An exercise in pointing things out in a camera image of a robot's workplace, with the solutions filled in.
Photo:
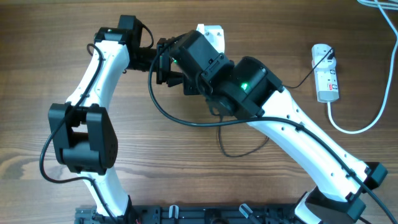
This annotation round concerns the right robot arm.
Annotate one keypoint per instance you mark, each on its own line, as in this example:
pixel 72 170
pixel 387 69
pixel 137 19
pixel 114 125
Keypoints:
pixel 250 93

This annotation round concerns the white USB charger adapter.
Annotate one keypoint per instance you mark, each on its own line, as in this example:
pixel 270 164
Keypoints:
pixel 323 57

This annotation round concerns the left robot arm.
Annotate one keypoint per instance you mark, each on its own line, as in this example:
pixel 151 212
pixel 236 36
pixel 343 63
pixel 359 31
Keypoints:
pixel 81 131

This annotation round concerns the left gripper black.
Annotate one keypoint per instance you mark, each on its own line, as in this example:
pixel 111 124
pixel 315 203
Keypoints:
pixel 163 65

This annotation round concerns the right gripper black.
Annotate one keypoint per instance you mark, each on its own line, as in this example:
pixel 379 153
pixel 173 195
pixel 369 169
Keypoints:
pixel 191 88

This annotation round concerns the white power strip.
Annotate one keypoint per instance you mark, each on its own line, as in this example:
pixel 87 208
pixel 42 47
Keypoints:
pixel 326 84

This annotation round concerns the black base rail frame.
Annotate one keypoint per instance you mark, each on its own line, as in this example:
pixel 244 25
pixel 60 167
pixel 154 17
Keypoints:
pixel 145 214

